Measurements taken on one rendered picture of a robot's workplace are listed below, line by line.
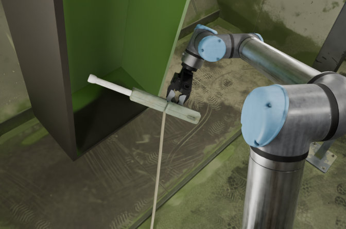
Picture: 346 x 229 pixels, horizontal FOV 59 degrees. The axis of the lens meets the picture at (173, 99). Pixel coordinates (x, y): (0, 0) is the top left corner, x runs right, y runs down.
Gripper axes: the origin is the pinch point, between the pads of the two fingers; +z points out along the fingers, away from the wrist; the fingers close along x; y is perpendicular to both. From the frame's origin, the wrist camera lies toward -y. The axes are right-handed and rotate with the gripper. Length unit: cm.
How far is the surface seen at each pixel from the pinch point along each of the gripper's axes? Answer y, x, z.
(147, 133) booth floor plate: 77, -12, 52
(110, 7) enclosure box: 37, 39, -25
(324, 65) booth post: 126, -143, -42
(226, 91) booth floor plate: 115, -68, 10
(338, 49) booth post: 116, -139, -58
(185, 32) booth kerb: 180, -27, -15
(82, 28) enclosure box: 30, 48, -11
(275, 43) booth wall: 163, -109, -41
